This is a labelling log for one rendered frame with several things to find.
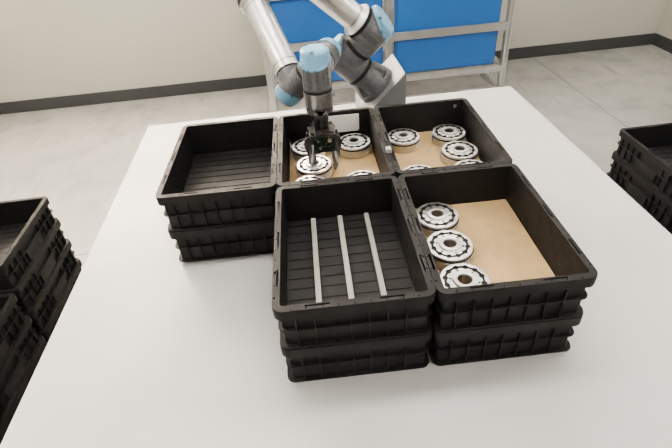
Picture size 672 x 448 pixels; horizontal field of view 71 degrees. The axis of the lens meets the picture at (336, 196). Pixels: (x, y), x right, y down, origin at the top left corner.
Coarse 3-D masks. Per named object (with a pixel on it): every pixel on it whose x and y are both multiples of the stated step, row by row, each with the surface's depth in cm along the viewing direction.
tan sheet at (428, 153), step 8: (424, 136) 151; (424, 144) 147; (432, 144) 146; (416, 152) 143; (424, 152) 143; (432, 152) 142; (400, 160) 140; (408, 160) 140; (416, 160) 139; (424, 160) 139; (432, 160) 139; (440, 160) 138; (480, 160) 137; (400, 168) 136
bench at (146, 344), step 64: (512, 128) 178; (128, 192) 159; (576, 192) 143; (128, 256) 132; (256, 256) 129; (640, 256) 119; (64, 320) 115; (128, 320) 113; (192, 320) 112; (256, 320) 111; (640, 320) 104; (64, 384) 100; (128, 384) 99; (192, 384) 98; (256, 384) 97; (320, 384) 96; (384, 384) 95; (448, 384) 94; (512, 384) 93; (576, 384) 92; (640, 384) 92
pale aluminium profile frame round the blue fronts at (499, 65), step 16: (512, 0) 307; (512, 16) 313; (400, 32) 309; (416, 32) 310; (432, 32) 311; (448, 32) 312; (464, 32) 313; (384, 48) 383; (496, 48) 328; (496, 64) 335; (272, 80) 320; (272, 96) 327
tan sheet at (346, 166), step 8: (328, 152) 146; (344, 160) 142; (352, 160) 142; (360, 160) 141; (368, 160) 141; (296, 168) 140; (344, 168) 138; (352, 168) 138; (360, 168) 138; (368, 168) 137; (376, 168) 137; (296, 176) 136; (336, 176) 135
